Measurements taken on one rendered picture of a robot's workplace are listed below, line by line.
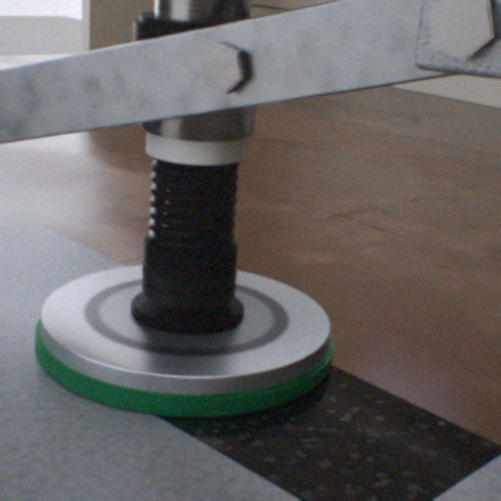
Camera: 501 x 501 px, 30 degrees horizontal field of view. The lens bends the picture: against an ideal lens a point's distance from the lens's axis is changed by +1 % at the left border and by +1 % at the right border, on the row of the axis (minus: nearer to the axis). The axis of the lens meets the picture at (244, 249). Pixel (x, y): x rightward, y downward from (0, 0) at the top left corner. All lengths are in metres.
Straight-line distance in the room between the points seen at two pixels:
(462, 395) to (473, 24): 2.16
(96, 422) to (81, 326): 0.09
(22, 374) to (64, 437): 0.09
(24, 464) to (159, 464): 0.08
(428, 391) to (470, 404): 0.11
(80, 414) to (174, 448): 0.07
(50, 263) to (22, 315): 0.12
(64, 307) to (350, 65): 0.29
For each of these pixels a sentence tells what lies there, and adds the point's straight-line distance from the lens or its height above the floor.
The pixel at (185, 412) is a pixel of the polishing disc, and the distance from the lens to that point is 0.60.
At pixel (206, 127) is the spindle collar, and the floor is 1.00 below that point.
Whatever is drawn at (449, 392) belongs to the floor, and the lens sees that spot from 2.60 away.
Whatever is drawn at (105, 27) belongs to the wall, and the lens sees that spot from 8.65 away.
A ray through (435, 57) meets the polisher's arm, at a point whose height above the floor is 1.07.
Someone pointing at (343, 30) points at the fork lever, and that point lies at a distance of 0.53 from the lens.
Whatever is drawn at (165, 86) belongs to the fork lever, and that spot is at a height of 1.03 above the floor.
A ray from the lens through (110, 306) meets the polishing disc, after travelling 0.70.
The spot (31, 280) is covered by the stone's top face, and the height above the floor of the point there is 0.83.
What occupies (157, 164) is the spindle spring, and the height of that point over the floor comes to 0.97.
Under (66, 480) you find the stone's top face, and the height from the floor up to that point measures 0.83.
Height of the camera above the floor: 1.12
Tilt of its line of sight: 19 degrees down
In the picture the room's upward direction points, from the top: 4 degrees clockwise
